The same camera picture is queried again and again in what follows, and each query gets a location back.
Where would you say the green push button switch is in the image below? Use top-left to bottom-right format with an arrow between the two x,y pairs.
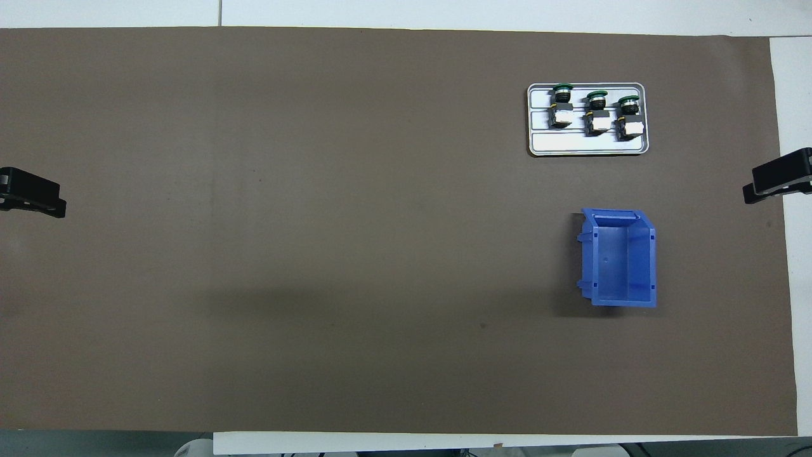
548,83 -> 575,129
584,91 -> 612,136
617,95 -> 646,142

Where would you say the brown table mat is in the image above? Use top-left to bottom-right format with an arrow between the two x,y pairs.
0,27 -> 799,437

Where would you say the grey metal tray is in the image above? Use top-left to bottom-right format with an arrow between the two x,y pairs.
527,83 -> 650,157

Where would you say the blue plastic bin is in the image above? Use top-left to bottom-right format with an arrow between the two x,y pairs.
576,208 -> 658,308

